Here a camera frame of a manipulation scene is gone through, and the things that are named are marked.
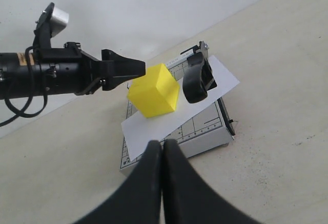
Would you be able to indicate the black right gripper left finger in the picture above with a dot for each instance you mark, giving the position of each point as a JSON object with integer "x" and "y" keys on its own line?
{"x": 138, "y": 199}

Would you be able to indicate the white paper sheet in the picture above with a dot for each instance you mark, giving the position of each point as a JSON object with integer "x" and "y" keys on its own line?
{"x": 138, "y": 130}

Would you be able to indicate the black cutter blade handle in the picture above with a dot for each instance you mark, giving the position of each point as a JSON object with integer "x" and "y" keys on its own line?
{"x": 198, "y": 79}

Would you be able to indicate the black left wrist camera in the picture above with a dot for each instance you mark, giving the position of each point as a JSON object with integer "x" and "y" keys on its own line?
{"x": 51, "y": 22}

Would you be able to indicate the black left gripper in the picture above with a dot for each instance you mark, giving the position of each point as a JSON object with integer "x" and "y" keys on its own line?
{"x": 54, "y": 71}

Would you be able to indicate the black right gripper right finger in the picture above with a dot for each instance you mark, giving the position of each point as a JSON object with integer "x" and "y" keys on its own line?
{"x": 187, "y": 198}

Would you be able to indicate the yellow cube block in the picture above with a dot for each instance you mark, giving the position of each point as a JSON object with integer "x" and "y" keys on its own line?
{"x": 156, "y": 93}

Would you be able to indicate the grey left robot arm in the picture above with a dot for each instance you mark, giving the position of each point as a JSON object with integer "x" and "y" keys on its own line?
{"x": 14, "y": 76}

